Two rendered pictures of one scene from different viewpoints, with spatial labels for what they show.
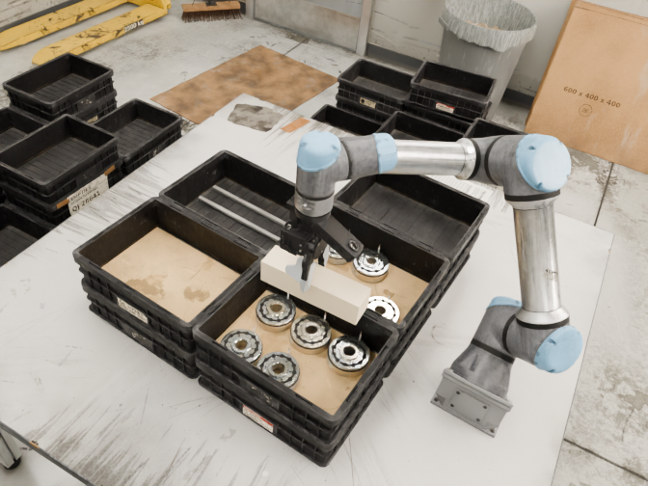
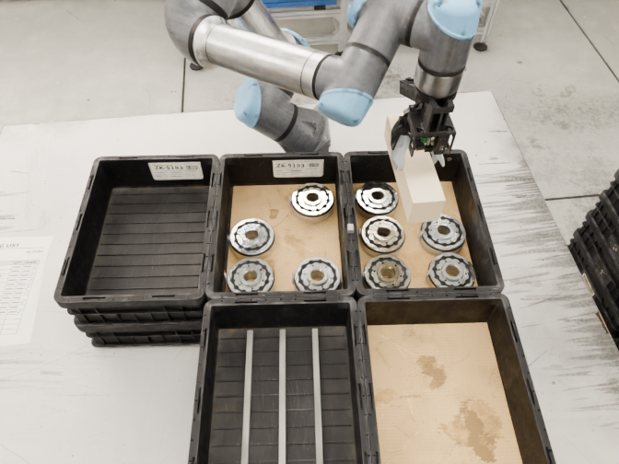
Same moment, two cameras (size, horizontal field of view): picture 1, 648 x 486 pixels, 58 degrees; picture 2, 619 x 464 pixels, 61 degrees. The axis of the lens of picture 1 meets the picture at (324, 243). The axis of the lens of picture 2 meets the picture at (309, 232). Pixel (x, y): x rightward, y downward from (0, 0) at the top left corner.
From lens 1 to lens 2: 1.50 m
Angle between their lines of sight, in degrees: 70
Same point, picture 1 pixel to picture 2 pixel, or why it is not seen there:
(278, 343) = (411, 259)
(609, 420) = not seen: hidden behind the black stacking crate
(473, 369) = (316, 121)
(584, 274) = (88, 132)
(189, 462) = (529, 291)
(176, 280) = (435, 408)
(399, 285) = (255, 210)
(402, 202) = (105, 271)
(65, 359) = not seen: outside the picture
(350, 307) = not seen: hidden behind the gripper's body
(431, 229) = (143, 222)
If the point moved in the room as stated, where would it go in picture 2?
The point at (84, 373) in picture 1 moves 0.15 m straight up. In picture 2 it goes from (569, 448) to (602, 427)
